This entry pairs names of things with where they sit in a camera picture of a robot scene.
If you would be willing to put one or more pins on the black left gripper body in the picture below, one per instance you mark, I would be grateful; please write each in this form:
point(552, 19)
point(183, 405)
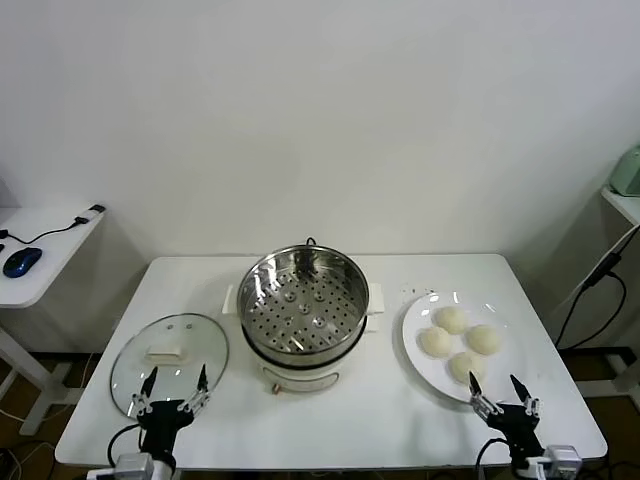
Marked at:
point(162, 425)

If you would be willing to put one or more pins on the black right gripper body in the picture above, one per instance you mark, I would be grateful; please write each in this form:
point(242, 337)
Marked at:
point(517, 430)

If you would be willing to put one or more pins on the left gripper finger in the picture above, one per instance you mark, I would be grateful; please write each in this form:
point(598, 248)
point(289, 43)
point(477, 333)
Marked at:
point(142, 404)
point(199, 400)

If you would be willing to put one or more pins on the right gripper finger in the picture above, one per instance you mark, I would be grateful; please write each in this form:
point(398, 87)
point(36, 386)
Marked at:
point(531, 404)
point(482, 404)

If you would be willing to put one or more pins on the white steamed baozi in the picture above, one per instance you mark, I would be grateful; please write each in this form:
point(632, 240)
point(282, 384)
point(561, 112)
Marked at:
point(450, 319)
point(434, 342)
point(462, 366)
point(483, 339)

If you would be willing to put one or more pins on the glass pot lid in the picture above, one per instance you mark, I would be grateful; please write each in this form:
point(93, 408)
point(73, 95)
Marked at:
point(170, 330)

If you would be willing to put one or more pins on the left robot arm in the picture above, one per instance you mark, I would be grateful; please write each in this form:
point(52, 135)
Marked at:
point(162, 471)

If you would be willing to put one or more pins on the stainless steel steamer basket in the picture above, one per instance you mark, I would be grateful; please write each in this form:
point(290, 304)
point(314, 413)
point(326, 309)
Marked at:
point(300, 310)

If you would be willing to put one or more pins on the white round plate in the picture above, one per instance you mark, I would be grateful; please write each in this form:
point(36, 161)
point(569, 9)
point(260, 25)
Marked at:
point(505, 370)

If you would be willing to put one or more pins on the white electric cooker base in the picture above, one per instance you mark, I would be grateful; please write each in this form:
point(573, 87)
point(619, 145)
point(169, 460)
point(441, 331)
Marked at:
point(300, 375)

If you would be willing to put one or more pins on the black power adapter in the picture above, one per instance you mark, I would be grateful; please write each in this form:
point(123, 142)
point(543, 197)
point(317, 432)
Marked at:
point(603, 271)

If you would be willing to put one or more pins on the white side table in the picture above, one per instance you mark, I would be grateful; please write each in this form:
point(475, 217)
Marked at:
point(55, 260)

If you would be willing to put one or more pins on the blue computer mouse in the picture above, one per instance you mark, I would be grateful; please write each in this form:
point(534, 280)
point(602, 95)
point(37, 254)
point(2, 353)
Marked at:
point(21, 262)

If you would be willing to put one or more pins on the mint green appliance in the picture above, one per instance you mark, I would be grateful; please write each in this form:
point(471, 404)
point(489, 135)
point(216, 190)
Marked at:
point(629, 172)

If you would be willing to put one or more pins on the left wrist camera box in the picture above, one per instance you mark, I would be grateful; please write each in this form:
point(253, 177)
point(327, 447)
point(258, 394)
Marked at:
point(134, 467)

